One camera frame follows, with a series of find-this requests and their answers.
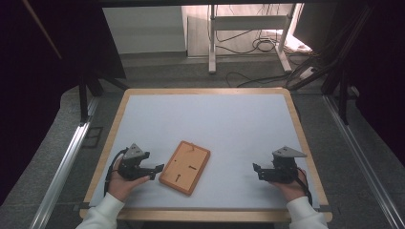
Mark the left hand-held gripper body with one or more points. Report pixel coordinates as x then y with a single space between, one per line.
130 167

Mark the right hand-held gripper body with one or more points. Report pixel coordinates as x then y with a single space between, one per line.
283 170

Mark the wooden picture frame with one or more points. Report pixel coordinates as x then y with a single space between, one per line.
186 167

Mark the person's left hand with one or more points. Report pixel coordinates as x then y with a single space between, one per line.
119 186

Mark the person's right hand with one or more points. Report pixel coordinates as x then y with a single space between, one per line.
294 190

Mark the dark floor panel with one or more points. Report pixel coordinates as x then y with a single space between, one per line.
93 137

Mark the white table mat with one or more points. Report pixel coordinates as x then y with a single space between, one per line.
223 127

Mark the black metal stand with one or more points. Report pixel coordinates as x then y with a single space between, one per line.
84 95
343 95

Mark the white power strip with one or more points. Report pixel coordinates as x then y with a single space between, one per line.
306 73

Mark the dark curtain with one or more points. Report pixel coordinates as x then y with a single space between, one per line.
41 79
379 70

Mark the white board panel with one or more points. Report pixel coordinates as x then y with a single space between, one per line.
144 30

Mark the aluminium rail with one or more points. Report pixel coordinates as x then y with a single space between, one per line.
363 159
60 171

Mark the white metal stand frame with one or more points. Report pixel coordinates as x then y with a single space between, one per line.
248 23

